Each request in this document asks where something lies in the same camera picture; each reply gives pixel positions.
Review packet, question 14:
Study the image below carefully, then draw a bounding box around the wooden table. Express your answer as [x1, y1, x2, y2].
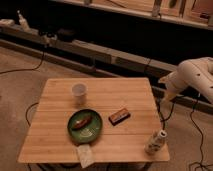
[18, 78, 170, 163]

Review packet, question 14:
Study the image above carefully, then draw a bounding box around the white patterned bottle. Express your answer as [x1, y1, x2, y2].
[144, 130, 167, 155]

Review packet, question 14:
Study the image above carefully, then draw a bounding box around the white folded napkin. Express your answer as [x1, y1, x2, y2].
[77, 144, 94, 168]

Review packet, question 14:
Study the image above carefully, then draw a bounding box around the brown sausage on plate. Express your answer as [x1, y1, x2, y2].
[72, 116, 92, 130]

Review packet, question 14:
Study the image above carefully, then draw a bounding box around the white bottle on ledge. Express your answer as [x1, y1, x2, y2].
[17, 11, 30, 31]

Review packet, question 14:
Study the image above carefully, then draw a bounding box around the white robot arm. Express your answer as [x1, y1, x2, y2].
[159, 57, 213, 104]

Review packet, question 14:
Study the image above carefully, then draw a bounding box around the black cable on floor right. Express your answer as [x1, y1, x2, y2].
[188, 94, 213, 171]

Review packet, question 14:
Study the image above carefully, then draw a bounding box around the black cable under table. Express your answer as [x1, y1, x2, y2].
[25, 102, 40, 127]

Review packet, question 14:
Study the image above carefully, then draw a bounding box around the black device on ledge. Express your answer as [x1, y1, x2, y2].
[57, 29, 75, 42]

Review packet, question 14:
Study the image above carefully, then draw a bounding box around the green round plate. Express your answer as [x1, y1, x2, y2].
[67, 109, 103, 144]

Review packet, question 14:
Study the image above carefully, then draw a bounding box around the black cable on floor left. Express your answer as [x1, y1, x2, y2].
[0, 46, 46, 76]

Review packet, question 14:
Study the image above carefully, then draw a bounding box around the brown rectangular box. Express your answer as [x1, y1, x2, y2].
[108, 108, 131, 126]

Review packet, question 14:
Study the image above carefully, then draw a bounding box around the black cable on floor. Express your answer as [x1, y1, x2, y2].
[0, 46, 46, 76]
[188, 94, 213, 171]

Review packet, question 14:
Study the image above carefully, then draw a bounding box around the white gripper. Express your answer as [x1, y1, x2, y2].
[158, 71, 187, 101]

